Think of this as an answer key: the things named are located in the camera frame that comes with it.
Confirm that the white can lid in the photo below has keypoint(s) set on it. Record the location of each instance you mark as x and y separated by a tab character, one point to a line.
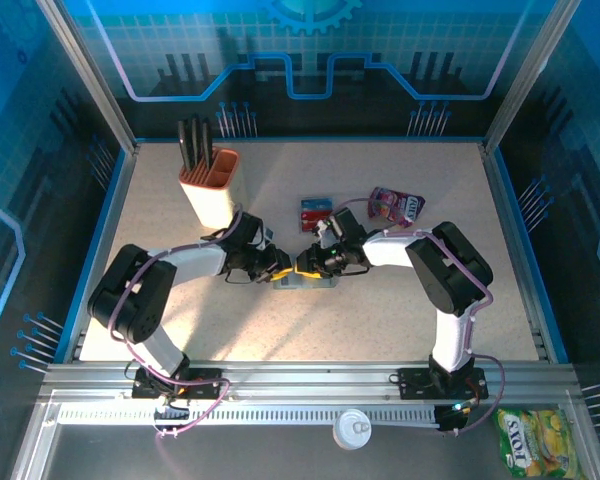
352	429

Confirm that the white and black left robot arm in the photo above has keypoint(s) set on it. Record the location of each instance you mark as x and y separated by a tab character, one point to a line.
195	260

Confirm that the red blue small packet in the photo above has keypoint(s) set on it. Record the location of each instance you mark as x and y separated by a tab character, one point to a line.
310	231

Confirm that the aluminium frame post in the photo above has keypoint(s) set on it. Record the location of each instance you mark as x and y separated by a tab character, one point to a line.
91	75
529	75

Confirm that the black electronics box green light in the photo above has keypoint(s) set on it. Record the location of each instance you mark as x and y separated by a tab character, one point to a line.
447	420

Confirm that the beige knife block orange top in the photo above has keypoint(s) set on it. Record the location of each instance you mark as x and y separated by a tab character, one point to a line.
225	170

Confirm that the red credit card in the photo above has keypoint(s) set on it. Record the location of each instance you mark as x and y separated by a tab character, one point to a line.
312	221

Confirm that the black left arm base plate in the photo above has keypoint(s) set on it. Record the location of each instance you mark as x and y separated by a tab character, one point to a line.
205	375

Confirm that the aluminium mounting rail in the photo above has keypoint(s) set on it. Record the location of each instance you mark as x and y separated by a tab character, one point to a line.
305	380

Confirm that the green card holder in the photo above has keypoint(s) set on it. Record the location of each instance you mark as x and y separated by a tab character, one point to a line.
330	284

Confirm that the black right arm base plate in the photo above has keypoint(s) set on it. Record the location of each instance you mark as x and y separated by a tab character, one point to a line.
415	382

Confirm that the blue credit card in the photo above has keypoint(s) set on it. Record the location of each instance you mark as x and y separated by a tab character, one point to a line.
317	205

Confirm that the yellow green candy bag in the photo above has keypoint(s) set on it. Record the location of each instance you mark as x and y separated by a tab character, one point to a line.
540	445

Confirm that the purple candy bag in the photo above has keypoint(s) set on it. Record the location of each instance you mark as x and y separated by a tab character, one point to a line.
402	207

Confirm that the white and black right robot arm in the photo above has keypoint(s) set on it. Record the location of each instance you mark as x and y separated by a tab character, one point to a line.
455	270

